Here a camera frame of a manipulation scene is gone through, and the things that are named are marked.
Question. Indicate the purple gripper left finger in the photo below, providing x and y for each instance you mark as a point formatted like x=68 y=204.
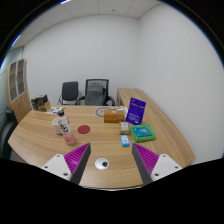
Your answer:
x=71 y=165

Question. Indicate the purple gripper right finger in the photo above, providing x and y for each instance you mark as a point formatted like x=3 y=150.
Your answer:
x=152 y=166

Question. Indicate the green tray with teal box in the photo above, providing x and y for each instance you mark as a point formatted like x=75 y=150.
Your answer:
x=142 y=133

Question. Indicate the red round coaster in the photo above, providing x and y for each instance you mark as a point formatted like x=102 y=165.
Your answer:
x=83 y=129

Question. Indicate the small blue box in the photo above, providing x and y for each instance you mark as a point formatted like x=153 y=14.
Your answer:
x=124 y=140

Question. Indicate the clear bottle with pink liquid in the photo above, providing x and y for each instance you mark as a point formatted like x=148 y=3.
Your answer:
x=65 y=127

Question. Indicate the white paper cup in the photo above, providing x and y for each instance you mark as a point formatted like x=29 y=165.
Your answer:
x=56 y=126

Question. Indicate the small brown white box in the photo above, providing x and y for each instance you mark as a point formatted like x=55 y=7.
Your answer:
x=124 y=128

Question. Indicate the green white leaflet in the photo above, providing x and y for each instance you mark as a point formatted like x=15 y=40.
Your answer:
x=54 y=110

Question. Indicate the purple standing booklet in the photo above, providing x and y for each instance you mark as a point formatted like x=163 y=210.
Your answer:
x=135 y=111

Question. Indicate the wooden tissue box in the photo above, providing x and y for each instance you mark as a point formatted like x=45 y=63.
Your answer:
x=113 y=116

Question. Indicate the dark boxes on desk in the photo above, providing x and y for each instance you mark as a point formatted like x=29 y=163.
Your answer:
x=40 y=103

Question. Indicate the black office chair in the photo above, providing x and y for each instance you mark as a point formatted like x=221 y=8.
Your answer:
x=70 y=93

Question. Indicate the dark chair at left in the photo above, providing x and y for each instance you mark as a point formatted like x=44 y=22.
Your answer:
x=8 y=123

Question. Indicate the grey mesh office chair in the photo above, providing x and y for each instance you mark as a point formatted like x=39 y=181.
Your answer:
x=96 y=93

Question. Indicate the wooden glass-door cabinet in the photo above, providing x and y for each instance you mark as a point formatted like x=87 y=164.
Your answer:
x=17 y=89

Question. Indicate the silver desk cable grommet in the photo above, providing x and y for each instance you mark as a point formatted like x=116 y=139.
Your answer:
x=101 y=163

